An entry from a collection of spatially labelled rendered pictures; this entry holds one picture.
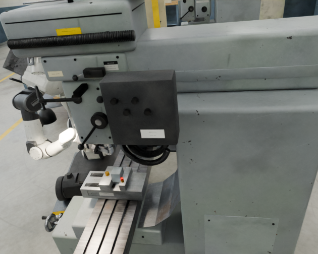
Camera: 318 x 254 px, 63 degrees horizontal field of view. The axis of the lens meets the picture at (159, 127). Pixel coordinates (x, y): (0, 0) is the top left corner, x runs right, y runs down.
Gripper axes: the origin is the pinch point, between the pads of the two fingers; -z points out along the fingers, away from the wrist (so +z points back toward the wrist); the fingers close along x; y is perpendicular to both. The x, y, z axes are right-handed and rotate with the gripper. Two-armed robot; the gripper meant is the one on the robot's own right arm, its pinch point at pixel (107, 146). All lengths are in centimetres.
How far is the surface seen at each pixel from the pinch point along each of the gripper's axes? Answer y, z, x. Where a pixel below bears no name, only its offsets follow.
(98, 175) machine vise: 25.9, 15.0, 0.1
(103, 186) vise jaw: 23.2, 3.5, -6.7
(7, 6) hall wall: 15, 1022, 517
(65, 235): 53, 23, -27
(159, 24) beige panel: -23, 71, 156
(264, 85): -36, -66, 19
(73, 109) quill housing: -26.6, 1.3, -11.5
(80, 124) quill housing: -19.5, 0.6, -11.2
